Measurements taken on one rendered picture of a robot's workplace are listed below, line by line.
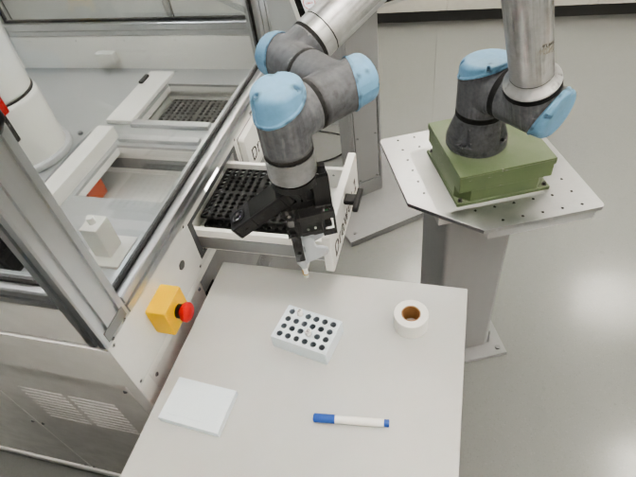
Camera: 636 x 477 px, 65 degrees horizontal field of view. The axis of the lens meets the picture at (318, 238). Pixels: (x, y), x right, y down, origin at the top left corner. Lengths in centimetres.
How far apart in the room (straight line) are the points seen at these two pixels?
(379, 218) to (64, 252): 171
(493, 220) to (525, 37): 46
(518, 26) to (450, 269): 76
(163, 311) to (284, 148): 45
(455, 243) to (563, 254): 93
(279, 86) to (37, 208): 37
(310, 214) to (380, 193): 167
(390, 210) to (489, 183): 111
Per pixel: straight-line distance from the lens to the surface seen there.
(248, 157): 136
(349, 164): 118
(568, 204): 138
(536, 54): 106
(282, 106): 66
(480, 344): 195
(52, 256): 82
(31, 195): 78
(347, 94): 72
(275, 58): 82
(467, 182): 127
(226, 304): 116
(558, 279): 222
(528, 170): 133
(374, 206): 238
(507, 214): 132
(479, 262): 156
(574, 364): 201
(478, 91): 122
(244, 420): 101
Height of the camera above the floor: 165
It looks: 45 degrees down
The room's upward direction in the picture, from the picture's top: 10 degrees counter-clockwise
